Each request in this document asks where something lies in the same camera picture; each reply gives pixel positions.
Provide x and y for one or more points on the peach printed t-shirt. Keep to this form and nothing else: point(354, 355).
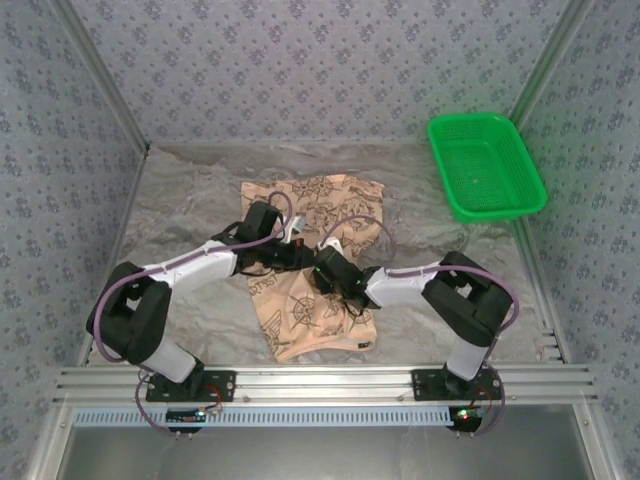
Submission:
point(300, 310)

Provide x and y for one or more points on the aluminium table side rail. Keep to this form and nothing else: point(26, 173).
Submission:
point(540, 285)

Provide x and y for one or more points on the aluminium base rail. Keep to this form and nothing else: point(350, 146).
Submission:
point(320, 385)

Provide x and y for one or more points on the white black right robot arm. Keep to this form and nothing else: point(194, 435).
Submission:
point(395, 290)

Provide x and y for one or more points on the small circuit board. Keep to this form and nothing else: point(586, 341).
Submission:
point(185, 416)
point(467, 416)

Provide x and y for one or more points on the grey metal sheet panel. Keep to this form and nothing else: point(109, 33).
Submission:
point(320, 455)

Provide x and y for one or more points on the green plastic basket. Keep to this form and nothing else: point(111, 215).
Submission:
point(480, 150)

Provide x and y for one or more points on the aluminium frame leg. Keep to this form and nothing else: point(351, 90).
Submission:
point(595, 440)
point(50, 440)

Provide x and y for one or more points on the aluminium corner post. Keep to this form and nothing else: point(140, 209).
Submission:
point(555, 50)
point(103, 75)

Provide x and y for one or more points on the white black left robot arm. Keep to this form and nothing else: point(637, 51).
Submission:
point(200, 265)

